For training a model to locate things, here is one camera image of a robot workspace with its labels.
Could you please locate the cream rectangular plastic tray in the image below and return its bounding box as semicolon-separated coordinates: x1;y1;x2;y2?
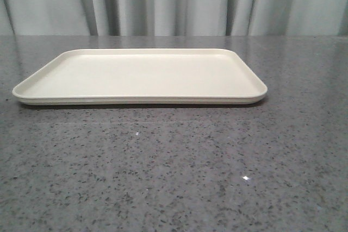
13;48;268;105

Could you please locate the grey pleated curtain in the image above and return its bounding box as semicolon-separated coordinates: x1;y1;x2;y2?
1;0;347;36

